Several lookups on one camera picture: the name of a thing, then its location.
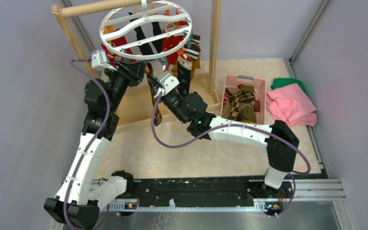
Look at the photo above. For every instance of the pink folded cloth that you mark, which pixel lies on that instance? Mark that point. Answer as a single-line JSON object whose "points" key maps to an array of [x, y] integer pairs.
{"points": [[291, 105]]}

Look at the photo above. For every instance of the red bear sock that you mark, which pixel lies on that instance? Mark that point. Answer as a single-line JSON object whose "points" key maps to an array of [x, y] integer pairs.
{"points": [[111, 56]]}

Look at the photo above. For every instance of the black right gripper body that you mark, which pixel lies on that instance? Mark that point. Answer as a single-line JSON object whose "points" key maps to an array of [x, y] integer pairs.
{"points": [[173, 102]]}

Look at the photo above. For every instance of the wooden hanger stand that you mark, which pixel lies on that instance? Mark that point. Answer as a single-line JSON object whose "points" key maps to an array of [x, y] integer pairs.
{"points": [[135, 108]]}

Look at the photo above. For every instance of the green folded cloth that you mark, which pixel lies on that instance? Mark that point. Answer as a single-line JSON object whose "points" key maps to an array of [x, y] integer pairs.
{"points": [[281, 82]]}

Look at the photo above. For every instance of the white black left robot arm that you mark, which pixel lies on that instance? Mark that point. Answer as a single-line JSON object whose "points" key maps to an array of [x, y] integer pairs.
{"points": [[75, 204]]}

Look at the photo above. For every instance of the white round clip hanger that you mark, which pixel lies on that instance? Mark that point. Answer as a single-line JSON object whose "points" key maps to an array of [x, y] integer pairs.
{"points": [[128, 18]]}

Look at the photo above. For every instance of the black hanging sock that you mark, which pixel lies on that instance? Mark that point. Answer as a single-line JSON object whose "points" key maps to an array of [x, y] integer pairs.
{"points": [[146, 49]]}

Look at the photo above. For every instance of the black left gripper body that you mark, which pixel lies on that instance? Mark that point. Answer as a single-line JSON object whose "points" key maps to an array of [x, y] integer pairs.
{"points": [[132, 78]]}

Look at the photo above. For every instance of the navy sock red cuff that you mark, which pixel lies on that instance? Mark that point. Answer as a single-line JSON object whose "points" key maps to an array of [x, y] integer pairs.
{"points": [[184, 84]]}

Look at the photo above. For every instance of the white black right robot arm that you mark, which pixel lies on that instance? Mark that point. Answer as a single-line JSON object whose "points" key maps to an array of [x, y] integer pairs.
{"points": [[278, 140]]}

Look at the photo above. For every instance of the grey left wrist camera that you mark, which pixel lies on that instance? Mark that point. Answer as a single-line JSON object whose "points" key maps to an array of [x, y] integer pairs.
{"points": [[99, 61]]}

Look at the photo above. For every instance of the green striped sock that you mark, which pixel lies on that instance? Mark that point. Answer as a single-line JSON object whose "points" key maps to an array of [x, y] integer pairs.
{"points": [[249, 106]]}

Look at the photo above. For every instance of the mustard sock striped cuff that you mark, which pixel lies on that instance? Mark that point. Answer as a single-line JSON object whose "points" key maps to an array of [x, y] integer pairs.
{"points": [[192, 47]]}

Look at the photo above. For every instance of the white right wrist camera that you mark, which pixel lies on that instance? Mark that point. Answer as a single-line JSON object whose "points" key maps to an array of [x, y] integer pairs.
{"points": [[168, 81]]}

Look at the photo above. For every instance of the pink perforated plastic basket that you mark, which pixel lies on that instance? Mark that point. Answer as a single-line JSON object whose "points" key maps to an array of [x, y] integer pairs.
{"points": [[259, 87]]}

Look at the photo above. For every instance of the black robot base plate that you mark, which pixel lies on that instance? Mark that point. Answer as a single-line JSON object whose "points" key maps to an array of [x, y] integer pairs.
{"points": [[239, 191]]}

